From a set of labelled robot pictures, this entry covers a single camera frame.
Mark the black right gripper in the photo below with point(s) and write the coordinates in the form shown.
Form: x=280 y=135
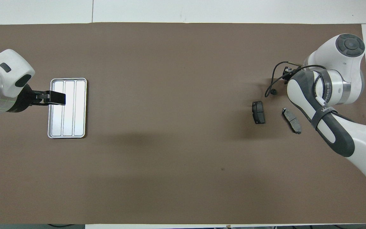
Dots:
x=288 y=72

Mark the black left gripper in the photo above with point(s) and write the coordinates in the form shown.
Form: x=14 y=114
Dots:
x=27 y=98

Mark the small black bearing gear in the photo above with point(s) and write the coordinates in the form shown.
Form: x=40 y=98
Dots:
x=274 y=92

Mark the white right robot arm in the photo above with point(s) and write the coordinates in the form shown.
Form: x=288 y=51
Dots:
x=345 y=86

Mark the silver metal tray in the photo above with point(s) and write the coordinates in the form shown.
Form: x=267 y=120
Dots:
x=71 y=121

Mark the elongated dark brake pad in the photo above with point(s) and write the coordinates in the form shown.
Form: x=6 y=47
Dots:
x=292 y=121

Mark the rectangular dark brake pad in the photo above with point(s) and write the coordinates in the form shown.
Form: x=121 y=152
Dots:
x=259 y=113

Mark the brown table mat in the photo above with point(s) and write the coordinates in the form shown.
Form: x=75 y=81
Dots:
x=170 y=143

